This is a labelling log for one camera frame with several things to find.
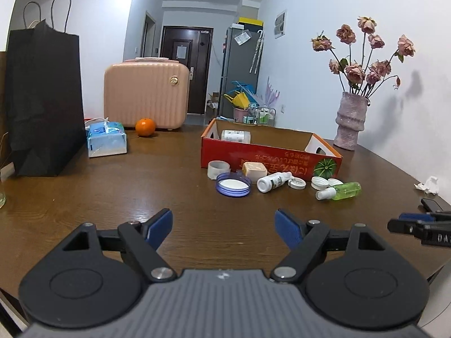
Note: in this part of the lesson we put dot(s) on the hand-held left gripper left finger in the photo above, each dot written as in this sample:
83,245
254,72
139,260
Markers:
160,225

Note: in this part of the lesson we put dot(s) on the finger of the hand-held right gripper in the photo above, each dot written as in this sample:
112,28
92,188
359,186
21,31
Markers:
403,227
414,216

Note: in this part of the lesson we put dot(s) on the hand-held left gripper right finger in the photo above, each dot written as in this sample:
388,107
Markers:
289,227

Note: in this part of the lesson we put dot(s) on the red cardboard box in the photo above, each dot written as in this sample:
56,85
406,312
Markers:
282,162

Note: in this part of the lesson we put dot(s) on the white plastic container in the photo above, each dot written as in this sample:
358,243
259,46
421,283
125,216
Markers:
235,136

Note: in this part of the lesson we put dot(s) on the black flat device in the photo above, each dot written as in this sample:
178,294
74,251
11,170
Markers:
437,205

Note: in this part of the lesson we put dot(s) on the crumpled white tissue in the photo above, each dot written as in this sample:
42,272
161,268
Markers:
428,185

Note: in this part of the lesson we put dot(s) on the white bottle cap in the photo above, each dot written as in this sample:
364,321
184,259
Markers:
297,183
336,182
320,182

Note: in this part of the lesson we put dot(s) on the white bottle with dark label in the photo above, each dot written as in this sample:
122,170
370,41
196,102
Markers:
273,182

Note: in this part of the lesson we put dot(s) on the beige square box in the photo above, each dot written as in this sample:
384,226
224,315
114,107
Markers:
254,170

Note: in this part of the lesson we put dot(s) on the green spray bottle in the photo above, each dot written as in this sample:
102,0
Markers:
347,190

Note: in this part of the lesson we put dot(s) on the purple rimmed jar lid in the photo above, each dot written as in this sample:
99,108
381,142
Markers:
232,185

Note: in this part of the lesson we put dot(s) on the white tape roll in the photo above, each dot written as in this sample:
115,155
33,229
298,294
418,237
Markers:
218,170

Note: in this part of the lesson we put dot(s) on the orange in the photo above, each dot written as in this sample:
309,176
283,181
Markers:
145,127

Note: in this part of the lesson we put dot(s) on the blue tissue pack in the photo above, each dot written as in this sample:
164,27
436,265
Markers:
105,142

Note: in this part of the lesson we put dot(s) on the pink ceramic vase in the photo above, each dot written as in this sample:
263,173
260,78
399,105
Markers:
348,126

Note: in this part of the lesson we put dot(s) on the clear jars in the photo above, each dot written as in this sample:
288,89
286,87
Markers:
262,114

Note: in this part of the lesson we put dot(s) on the pink flower pot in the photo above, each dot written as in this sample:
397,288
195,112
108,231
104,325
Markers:
241,114

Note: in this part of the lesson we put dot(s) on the pink ribbed suitcase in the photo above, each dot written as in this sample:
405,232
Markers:
144,95

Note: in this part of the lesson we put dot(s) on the small cardboard box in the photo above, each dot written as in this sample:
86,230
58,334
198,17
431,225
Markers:
213,104

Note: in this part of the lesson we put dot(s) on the yellow watering can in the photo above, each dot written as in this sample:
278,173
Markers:
239,100

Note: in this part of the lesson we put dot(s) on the blue plastic rack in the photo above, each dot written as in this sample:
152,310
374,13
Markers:
245,87

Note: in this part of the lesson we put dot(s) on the dark brown entrance door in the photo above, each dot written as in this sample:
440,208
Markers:
185,77

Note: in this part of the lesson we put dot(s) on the dried pink roses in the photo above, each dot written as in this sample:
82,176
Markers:
354,72

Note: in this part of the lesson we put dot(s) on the clear drinking glass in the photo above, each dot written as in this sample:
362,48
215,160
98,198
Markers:
1,200

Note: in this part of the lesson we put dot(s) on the grey refrigerator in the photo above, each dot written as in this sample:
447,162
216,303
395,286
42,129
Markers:
239,70

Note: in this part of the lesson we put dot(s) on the black paper bag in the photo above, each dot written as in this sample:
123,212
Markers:
42,105

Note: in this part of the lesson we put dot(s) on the folded white umbrella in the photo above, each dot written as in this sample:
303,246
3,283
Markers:
257,52

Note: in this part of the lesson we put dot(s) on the grey side door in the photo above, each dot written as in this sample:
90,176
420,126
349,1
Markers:
148,35

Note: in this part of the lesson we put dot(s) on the brown paper bag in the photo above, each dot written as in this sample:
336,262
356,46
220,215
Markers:
2,112

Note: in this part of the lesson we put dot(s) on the paper sheet on refrigerator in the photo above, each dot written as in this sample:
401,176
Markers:
242,38

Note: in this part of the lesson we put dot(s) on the yellow box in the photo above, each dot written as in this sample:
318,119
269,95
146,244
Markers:
251,21

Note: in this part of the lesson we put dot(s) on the wall picture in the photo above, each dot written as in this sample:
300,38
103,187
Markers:
279,24

